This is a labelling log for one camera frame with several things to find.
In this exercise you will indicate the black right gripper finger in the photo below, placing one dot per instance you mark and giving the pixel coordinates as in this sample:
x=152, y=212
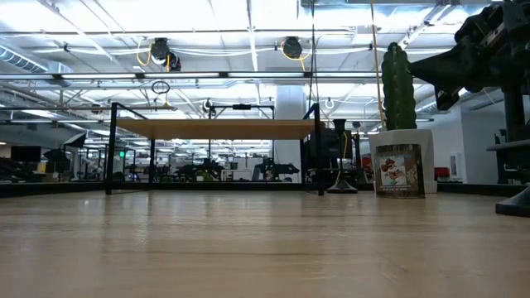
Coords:
x=439, y=68

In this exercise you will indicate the glass candle jar pale wax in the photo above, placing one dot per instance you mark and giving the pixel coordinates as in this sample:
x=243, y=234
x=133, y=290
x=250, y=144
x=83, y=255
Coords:
x=399, y=174

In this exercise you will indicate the black background robot arm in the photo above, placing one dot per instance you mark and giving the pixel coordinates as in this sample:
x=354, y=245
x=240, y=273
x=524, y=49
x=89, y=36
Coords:
x=275, y=169
x=198, y=169

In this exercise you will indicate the green cactus plant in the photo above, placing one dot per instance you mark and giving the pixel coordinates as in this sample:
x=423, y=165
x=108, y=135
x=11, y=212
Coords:
x=398, y=91

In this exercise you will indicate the black computer monitor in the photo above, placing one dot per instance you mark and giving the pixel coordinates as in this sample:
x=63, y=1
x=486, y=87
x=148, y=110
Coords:
x=513, y=116

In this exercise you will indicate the white hexagonal planter pot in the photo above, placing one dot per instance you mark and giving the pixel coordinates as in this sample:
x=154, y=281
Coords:
x=397, y=137

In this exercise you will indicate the grey desk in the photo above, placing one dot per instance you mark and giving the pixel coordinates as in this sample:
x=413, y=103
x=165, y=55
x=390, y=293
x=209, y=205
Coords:
x=509, y=147

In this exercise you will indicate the red chair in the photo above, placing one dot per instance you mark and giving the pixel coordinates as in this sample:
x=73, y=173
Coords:
x=441, y=172

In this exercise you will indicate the black equipment stand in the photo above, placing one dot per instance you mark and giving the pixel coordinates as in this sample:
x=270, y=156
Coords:
x=327, y=145

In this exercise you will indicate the white building column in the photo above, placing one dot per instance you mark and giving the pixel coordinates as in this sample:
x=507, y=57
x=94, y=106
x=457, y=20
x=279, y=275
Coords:
x=290, y=107

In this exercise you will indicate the wooden shelf with black legs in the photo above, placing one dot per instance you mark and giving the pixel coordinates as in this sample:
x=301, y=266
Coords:
x=215, y=129

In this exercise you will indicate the long linear ceiling light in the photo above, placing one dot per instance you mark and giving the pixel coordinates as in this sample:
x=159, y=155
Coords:
x=178, y=75

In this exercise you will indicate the black studio lamp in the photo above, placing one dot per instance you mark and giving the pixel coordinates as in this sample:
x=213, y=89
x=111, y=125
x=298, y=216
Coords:
x=74, y=140

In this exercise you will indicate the black background monitor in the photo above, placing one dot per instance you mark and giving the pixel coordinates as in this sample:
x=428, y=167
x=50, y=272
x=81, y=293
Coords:
x=25, y=154

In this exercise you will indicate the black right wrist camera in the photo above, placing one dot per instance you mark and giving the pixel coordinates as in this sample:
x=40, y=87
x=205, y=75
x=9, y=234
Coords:
x=447, y=98

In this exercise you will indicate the white framed wall poster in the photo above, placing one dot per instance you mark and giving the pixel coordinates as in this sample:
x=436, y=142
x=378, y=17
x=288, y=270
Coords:
x=454, y=165

